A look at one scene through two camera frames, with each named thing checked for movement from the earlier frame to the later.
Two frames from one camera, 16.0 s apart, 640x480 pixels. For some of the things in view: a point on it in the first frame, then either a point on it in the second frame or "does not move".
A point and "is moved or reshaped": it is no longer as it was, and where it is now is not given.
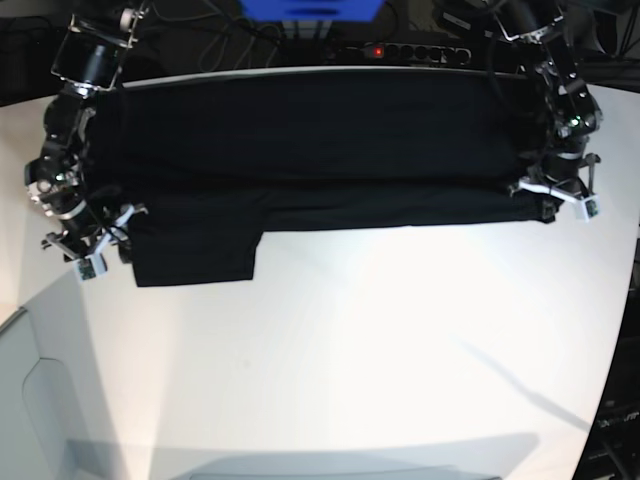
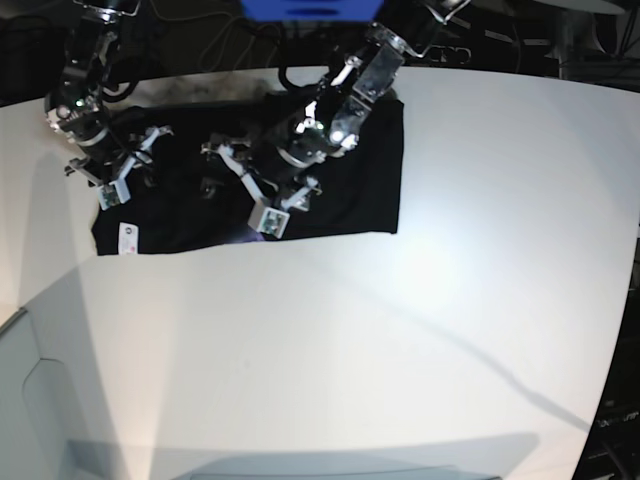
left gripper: x=84 y=235 → x=105 y=161
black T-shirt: x=209 y=163 is moved or reshaped
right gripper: x=567 y=175 → x=273 y=166
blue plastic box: x=313 y=10 does not move
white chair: x=54 y=417 does not move
